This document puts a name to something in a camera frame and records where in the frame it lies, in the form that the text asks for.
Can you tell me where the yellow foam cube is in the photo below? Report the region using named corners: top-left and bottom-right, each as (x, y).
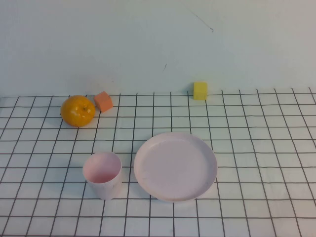
top-left (193, 81), bottom-right (208, 100)

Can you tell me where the orange foam cube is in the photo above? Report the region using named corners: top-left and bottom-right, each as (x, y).
top-left (93, 91), bottom-right (114, 113)

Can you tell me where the pink round plate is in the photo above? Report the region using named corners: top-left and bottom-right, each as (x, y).
top-left (133, 131), bottom-right (219, 203)

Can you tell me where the orange fruit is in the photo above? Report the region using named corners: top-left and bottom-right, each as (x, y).
top-left (61, 95), bottom-right (96, 128)

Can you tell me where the white grid tablecloth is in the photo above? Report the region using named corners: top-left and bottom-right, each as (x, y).
top-left (0, 87), bottom-right (316, 237)

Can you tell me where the pink plastic cup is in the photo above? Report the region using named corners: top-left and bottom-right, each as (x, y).
top-left (82, 151), bottom-right (122, 200)

